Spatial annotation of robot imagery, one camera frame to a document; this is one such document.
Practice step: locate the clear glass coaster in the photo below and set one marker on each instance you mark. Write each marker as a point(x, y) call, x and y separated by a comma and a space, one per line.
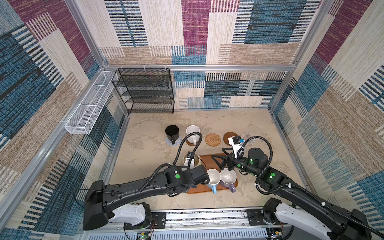
point(246, 136)

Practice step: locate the brown plastic serving tray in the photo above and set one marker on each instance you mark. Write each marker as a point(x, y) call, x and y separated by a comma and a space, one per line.
point(208, 163)

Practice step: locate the aluminium front rail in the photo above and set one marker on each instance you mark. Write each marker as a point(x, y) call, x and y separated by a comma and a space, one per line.
point(228, 220)

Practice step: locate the black mug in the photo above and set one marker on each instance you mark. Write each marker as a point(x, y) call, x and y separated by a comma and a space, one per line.
point(172, 132)

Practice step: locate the large brown wooden coaster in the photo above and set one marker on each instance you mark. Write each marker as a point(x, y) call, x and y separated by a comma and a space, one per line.
point(227, 136)

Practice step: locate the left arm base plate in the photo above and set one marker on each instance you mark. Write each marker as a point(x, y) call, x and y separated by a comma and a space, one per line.
point(155, 220)

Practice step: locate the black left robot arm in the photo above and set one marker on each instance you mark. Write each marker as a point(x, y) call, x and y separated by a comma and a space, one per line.
point(103, 203)

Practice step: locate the beige ceramic mug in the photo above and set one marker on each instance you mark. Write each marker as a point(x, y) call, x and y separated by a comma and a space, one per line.
point(195, 162)

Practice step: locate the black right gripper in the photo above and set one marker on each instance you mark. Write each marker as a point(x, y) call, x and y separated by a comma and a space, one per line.
point(230, 158)

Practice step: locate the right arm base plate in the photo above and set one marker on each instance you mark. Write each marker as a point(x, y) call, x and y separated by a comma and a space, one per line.
point(253, 216)

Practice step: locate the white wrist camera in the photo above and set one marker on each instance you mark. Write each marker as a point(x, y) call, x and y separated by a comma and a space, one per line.
point(189, 160)
point(238, 145)

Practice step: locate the black wire shelf rack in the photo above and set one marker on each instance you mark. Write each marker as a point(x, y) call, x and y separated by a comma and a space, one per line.
point(145, 90)

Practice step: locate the white mesh wall basket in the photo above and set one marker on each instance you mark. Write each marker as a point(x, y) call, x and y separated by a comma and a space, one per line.
point(87, 112)

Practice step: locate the white mug purple handle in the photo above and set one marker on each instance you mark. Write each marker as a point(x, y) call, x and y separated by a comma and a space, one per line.
point(228, 179)

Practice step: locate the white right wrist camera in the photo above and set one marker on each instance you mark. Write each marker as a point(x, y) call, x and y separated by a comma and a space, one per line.
point(238, 145)

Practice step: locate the white mug blue handle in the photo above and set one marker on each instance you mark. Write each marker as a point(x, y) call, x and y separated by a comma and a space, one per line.
point(215, 179)

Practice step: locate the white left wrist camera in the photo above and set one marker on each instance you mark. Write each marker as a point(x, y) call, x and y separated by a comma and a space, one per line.
point(189, 160)

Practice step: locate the woven rattan coaster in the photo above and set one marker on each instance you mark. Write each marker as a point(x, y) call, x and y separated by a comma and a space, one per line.
point(213, 140)

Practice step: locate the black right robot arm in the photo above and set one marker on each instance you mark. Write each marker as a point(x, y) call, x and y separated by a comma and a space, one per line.
point(315, 215)

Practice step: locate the grey-blue woven coaster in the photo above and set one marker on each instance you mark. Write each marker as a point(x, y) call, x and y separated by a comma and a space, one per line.
point(176, 142)

